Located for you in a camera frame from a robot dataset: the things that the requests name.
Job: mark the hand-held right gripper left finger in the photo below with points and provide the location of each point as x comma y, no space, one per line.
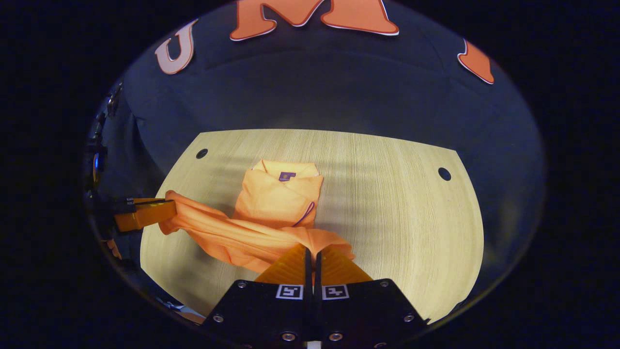
286,271

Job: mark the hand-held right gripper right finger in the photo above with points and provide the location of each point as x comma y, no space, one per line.
339,271

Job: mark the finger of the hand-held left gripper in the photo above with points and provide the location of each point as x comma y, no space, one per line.
145,215

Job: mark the orange T-shirt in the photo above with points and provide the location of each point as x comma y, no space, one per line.
271,203

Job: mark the black backdrop cloth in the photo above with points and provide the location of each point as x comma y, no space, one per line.
315,87

